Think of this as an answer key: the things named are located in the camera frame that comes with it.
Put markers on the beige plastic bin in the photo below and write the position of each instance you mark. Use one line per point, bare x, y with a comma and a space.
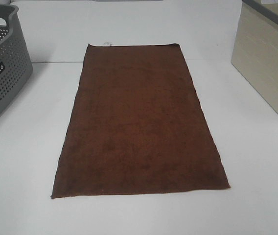
255, 51

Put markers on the grey perforated plastic basket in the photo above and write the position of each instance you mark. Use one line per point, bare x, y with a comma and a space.
15, 64

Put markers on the brown towel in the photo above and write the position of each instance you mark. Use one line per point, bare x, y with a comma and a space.
137, 127

